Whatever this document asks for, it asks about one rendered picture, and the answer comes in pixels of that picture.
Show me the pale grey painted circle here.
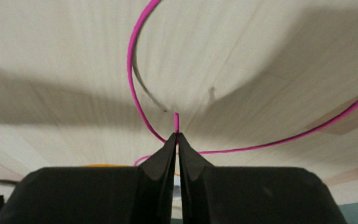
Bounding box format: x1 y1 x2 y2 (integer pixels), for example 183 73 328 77
173 175 181 200

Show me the pink wire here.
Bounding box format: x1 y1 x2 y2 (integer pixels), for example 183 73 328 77
127 0 358 166

